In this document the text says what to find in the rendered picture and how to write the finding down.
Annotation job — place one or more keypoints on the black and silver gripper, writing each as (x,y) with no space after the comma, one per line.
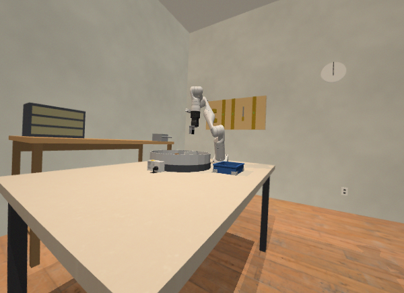
(195,116)

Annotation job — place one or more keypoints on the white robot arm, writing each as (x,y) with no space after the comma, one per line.
(219,145)

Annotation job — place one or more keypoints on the blue crate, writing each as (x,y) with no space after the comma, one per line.
(233,168)

